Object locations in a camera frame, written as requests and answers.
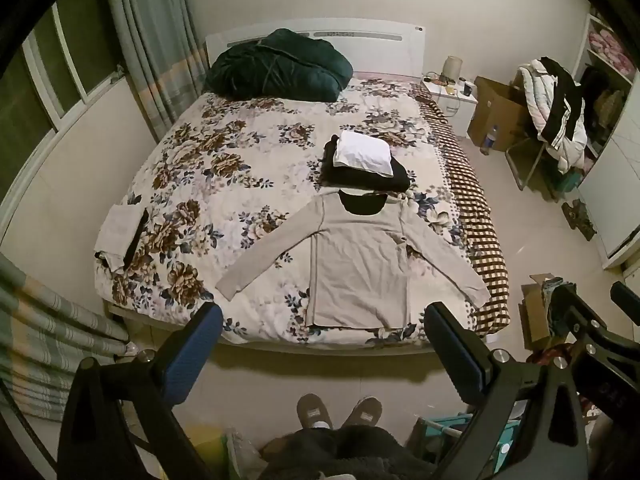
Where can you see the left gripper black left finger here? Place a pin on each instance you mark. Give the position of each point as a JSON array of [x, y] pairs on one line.
[[114, 408]]

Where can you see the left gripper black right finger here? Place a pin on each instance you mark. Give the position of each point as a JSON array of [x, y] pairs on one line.
[[550, 442]]

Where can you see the beige long-sleeve shirt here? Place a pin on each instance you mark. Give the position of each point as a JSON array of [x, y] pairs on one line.
[[359, 270]]

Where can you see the chair with piled clothes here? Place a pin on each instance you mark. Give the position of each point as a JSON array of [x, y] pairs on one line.
[[554, 128]]

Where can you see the small open cardboard box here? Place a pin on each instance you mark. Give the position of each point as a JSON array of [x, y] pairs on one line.
[[537, 334]]

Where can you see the striped curtain lower left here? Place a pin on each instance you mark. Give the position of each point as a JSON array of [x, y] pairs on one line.
[[44, 337]]

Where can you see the teal stool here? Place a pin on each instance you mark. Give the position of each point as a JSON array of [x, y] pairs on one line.
[[432, 439]]

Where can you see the dark shoes on floor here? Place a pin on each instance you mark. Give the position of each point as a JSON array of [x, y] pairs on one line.
[[576, 215]]

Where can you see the white folded cloth on bed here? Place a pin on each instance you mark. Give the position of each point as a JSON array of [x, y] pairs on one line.
[[117, 234]]

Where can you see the brown checkered blanket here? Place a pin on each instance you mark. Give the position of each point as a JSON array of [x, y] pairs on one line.
[[478, 232]]

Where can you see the left grey slipper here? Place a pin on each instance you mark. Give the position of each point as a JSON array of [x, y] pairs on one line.
[[312, 413]]

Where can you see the grey slipper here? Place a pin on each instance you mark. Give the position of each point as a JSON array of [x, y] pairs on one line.
[[312, 413], [367, 412]]

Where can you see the right grey slipper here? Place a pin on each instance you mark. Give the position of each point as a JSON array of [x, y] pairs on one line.
[[367, 412]]

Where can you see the floral bed quilt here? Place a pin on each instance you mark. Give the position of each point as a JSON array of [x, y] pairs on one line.
[[230, 172]]

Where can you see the plastic water bottle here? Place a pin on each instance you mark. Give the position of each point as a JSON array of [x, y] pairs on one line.
[[489, 141]]

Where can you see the brown cardboard box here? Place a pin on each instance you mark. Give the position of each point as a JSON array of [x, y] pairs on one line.
[[498, 106]]

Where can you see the black folded garment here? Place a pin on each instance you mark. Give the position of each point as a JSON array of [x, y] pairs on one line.
[[331, 175]]

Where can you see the white wardrobe shelf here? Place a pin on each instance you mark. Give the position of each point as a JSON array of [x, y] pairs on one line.
[[610, 187]]

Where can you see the white bedside table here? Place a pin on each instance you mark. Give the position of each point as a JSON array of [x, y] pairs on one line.
[[457, 108]]

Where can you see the white folded garment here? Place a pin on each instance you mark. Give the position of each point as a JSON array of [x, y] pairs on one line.
[[367, 153]]

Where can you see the cream table lamp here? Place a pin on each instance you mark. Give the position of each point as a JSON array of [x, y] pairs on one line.
[[451, 69]]

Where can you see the green striped curtain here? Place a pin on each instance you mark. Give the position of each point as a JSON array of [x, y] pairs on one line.
[[166, 61]]

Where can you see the dark green folded duvet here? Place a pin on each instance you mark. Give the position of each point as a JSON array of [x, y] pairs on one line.
[[284, 65]]

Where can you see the white bed headboard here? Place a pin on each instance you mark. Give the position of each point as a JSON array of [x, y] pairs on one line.
[[372, 46]]

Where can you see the window with white frame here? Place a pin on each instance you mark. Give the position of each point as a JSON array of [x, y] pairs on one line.
[[67, 61]]

